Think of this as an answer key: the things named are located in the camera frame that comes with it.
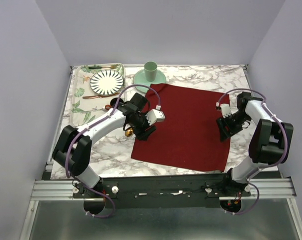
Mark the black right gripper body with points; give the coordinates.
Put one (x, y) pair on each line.
(234, 121)

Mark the striped white round plate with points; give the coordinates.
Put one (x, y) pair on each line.
(106, 82)

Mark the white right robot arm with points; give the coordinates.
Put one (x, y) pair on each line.
(270, 142)

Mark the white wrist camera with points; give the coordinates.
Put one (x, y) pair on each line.
(224, 109)
(154, 116)

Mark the aluminium frame rail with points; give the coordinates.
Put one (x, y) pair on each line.
(59, 190)

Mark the floral rectangular serving tray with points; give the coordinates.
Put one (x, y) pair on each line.
(84, 111)

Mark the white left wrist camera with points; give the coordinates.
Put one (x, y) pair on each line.
(154, 116)

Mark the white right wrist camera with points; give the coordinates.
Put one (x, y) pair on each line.
(224, 109)

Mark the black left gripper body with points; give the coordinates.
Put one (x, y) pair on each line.
(139, 124)

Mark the green plastic cup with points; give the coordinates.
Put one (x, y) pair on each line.
(150, 70)

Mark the green round saucer plate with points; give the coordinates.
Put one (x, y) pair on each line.
(139, 79)

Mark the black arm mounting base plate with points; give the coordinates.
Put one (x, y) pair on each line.
(196, 190)

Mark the dark red cloth napkin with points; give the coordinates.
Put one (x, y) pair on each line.
(189, 136)

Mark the orange black coffee mug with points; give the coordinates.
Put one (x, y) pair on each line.
(111, 104)

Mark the green handled gold fork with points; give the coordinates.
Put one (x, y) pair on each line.
(113, 66)

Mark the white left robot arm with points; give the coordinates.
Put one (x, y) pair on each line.
(73, 148)

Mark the gold spoon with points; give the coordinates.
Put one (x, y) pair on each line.
(129, 132)

